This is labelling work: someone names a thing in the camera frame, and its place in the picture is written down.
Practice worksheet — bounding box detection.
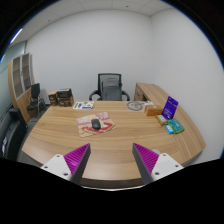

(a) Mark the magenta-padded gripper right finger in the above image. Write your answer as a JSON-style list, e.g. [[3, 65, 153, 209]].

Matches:
[[131, 142, 184, 185]]

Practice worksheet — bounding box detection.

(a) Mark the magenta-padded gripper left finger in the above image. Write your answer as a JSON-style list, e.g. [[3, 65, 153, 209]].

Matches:
[[40, 143, 92, 185]]

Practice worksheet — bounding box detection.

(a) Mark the black computer mouse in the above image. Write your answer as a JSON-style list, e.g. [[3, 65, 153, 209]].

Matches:
[[90, 118, 102, 131]]

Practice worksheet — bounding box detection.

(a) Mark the dog print mouse pad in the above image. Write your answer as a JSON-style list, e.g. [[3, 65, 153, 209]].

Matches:
[[76, 111, 117, 138]]

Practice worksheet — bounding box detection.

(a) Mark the blue packet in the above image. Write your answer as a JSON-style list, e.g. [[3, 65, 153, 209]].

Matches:
[[164, 124, 175, 135]]

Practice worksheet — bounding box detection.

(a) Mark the tan snack packet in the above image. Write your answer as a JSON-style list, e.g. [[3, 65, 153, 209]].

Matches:
[[155, 114, 169, 127]]

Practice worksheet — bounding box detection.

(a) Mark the green packet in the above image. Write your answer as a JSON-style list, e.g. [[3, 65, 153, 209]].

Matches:
[[167, 118, 185, 134]]

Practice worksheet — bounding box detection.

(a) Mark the orange-brown cardboard box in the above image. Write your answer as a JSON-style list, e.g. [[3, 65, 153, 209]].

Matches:
[[144, 104, 164, 117]]

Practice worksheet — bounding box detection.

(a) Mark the white green purple leaflet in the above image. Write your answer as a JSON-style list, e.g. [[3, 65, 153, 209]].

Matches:
[[72, 100, 95, 110]]

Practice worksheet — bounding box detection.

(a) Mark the purple pouch package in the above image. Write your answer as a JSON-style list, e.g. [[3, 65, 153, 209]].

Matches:
[[161, 96, 180, 121]]

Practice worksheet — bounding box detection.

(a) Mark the dark brown cardboard box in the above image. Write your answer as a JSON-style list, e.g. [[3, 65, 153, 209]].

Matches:
[[57, 95, 75, 108]]

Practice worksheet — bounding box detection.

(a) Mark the small brown cardboard box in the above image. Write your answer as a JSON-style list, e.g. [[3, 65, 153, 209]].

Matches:
[[47, 90, 59, 107]]

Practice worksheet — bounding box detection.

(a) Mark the wooden side desk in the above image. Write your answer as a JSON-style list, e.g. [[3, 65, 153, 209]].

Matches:
[[133, 82, 171, 108]]

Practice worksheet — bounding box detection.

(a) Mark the black cardboard box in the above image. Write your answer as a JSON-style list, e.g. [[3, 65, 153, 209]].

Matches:
[[56, 87, 74, 99]]

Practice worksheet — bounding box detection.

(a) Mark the black sofa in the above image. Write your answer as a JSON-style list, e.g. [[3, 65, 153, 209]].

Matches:
[[0, 107, 28, 162]]

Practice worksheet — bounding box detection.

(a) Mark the grey backpack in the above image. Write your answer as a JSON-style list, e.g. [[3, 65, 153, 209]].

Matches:
[[101, 79, 123, 102]]

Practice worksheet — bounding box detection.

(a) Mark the small black visitor chair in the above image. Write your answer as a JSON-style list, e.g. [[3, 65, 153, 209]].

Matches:
[[26, 83, 46, 113]]

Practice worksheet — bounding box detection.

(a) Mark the black mesh office chair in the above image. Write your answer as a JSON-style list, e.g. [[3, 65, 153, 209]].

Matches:
[[88, 72, 131, 102]]

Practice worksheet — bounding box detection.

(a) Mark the wooden shelf unit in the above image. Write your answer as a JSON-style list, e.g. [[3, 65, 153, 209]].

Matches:
[[7, 53, 36, 114]]

